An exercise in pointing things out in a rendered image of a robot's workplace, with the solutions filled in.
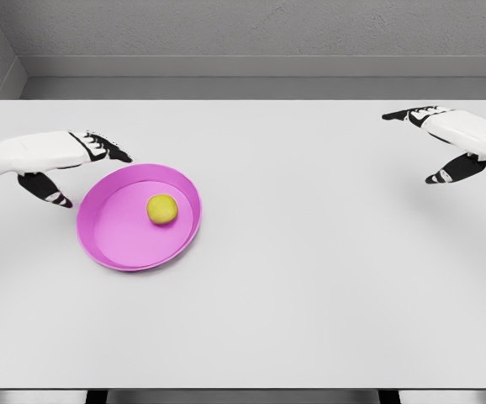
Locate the yellow-green apple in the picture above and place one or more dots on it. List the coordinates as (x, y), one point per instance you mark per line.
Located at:
(162, 209)

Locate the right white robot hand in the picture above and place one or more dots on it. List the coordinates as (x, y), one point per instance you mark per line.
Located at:
(466, 134)

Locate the pink round plate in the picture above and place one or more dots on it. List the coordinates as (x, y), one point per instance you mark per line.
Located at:
(140, 219)

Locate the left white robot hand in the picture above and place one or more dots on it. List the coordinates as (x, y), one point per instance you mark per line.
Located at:
(49, 151)

